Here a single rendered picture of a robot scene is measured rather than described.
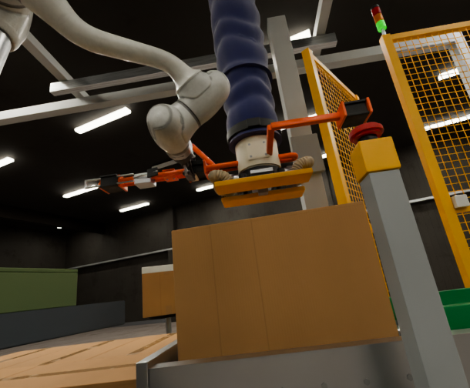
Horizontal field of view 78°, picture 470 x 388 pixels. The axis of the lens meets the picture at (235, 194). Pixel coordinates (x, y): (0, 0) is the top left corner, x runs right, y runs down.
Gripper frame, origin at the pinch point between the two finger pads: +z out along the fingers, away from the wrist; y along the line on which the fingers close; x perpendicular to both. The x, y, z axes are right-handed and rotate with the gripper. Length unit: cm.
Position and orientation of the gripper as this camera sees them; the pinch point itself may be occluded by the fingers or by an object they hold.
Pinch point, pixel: (193, 172)
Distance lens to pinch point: 119.7
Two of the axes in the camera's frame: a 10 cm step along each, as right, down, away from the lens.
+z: 0.9, 3.1, 9.5
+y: 1.2, 9.4, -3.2
